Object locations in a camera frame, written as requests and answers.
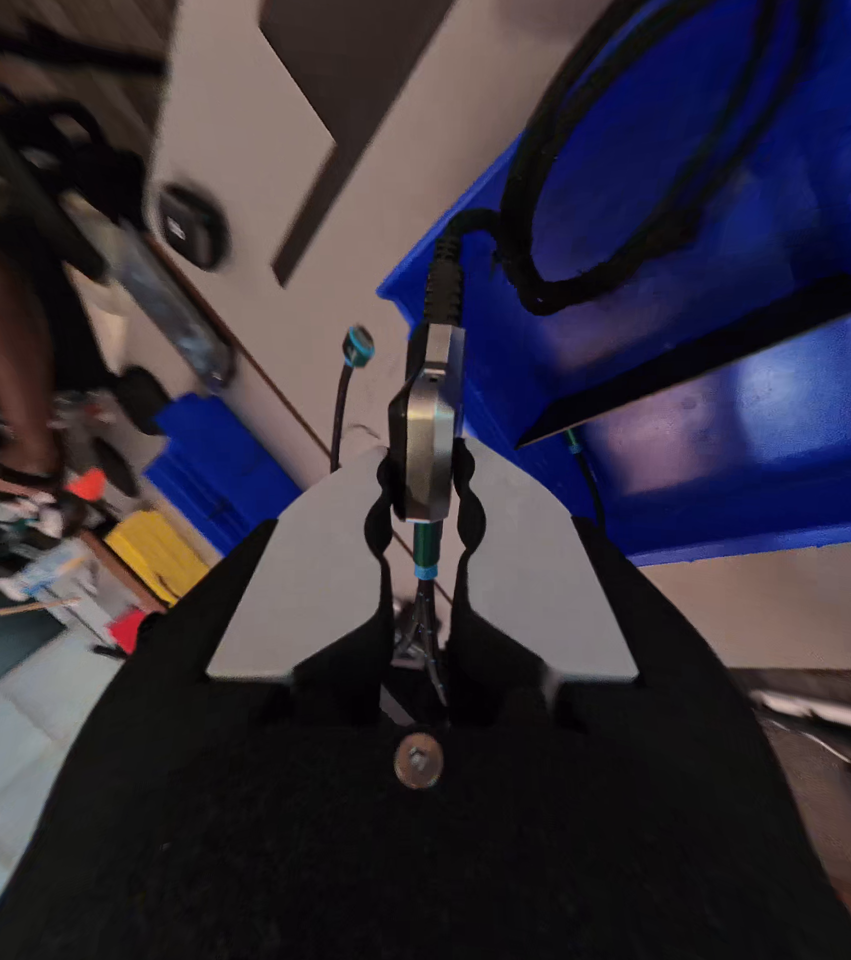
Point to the small yellow plastic bin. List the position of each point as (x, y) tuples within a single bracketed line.
[(155, 555)]

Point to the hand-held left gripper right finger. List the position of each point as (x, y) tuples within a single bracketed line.
[(545, 600)]

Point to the grey desk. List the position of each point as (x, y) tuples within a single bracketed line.
[(230, 90)]

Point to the small blue plastic bin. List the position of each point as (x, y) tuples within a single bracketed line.
[(223, 465)]

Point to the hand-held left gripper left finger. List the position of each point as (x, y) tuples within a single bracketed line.
[(298, 600)]

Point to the black HDMI switch box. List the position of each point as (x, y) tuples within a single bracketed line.
[(425, 450)]

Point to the large blue plastic bin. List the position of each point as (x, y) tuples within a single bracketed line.
[(695, 150)]

